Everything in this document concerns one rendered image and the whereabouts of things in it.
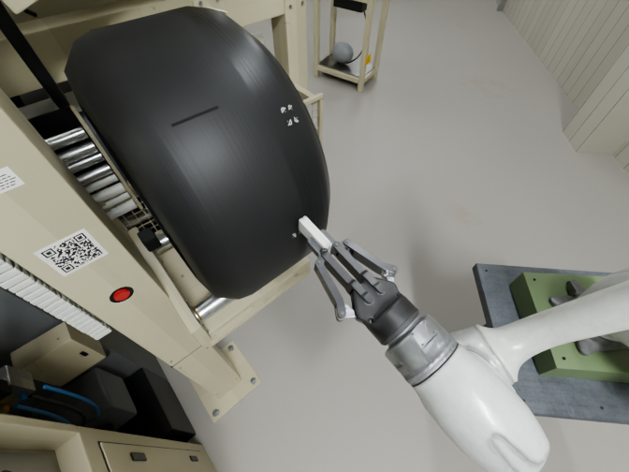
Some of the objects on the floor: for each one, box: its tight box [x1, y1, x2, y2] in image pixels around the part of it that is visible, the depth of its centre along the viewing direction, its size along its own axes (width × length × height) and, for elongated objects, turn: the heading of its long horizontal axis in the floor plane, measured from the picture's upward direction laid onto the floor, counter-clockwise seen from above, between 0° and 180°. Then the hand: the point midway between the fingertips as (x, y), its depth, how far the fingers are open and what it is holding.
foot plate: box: [189, 341, 262, 423], centre depth 152 cm, size 27×27×2 cm
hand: (314, 236), depth 52 cm, fingers closed
